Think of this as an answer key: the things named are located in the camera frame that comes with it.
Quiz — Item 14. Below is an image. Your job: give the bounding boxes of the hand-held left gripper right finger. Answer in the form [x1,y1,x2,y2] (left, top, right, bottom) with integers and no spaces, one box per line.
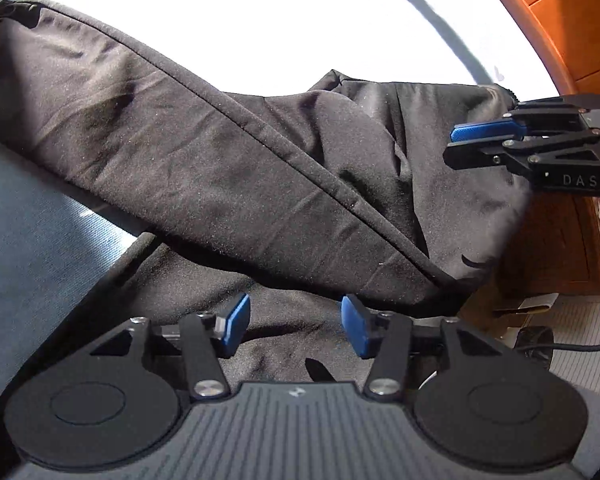
[340,294,502,402]

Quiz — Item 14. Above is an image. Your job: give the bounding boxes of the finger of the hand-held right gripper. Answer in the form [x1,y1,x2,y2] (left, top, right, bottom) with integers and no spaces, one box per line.
[443,129,600,174]
[450,101,593,144]

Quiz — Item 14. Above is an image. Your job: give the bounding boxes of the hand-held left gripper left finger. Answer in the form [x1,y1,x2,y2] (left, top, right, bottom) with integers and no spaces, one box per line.
[90,293,252,402]

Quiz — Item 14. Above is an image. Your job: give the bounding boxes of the black printed pants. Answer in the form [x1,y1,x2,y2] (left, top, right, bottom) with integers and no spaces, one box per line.
[0,0,534,397]

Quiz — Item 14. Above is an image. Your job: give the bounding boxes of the wooden bedside cabinet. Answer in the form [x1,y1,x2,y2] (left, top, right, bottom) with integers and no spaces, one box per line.
[459,191,600,307]

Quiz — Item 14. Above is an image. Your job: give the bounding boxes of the wooden headboard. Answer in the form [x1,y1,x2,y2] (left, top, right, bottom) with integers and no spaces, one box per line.
[467,0,600,107]

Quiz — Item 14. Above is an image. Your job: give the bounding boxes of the black caster wheel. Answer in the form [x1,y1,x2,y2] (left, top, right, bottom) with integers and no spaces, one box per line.
[516,326,554,362]

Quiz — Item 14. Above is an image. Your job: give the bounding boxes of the blue floral bed sheet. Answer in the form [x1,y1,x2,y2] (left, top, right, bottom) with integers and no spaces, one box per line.
[0,0,557,411]

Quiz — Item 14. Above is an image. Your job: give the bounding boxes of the black floor cable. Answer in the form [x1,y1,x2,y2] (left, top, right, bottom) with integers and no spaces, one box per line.
[549,336,600,354]

